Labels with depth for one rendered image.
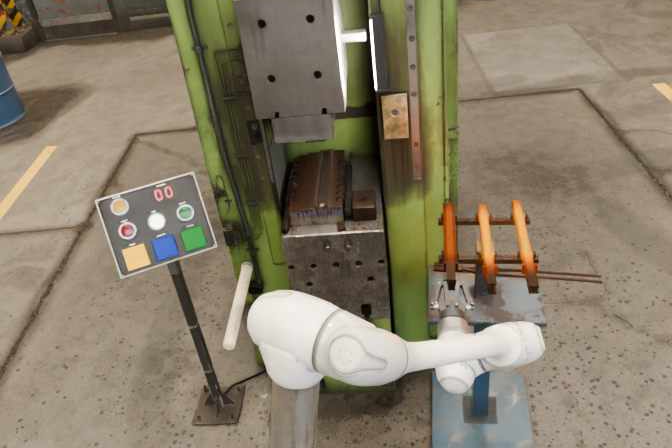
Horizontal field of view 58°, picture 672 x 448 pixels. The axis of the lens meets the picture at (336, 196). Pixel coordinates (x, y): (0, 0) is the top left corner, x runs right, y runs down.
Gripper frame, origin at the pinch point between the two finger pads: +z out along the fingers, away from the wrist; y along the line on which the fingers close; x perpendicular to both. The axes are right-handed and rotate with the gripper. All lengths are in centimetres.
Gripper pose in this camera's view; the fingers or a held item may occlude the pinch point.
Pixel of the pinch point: (451, 275)
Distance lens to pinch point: 194.3
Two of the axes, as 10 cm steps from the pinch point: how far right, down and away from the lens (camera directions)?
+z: 1.3, -5.9, 7.9
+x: -1.1, -8.0, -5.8
